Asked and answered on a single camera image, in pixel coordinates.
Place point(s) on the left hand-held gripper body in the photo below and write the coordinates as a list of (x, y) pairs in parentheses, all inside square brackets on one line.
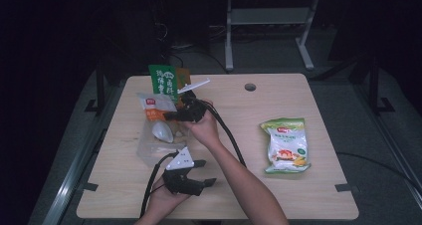
[(179, 180)]

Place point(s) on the green and red food packet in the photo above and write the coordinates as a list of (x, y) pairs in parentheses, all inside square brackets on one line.
[(164, 80)]

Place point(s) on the clear plastic container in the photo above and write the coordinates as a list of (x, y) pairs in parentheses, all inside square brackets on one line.
[(151, 152)]

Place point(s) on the green and white snack packet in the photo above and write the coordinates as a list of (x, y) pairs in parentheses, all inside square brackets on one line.
[(287, 145)]

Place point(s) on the person's right hand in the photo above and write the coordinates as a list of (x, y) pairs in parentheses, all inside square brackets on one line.
[(204, 128)]

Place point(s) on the orange and white snack packet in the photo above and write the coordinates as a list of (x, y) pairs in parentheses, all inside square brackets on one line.
[(156, 109)]

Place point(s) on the white metal table frame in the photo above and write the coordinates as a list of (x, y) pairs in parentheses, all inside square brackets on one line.
[(270, 16)]

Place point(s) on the person's left hand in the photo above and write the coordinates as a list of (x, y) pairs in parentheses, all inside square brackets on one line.
[(164, 200)]

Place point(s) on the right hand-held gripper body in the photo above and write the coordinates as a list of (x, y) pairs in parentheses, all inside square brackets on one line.
[(194, 109)]

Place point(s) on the black metal stand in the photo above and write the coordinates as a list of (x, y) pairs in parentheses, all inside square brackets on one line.
[(375, 89), (100, 92)]

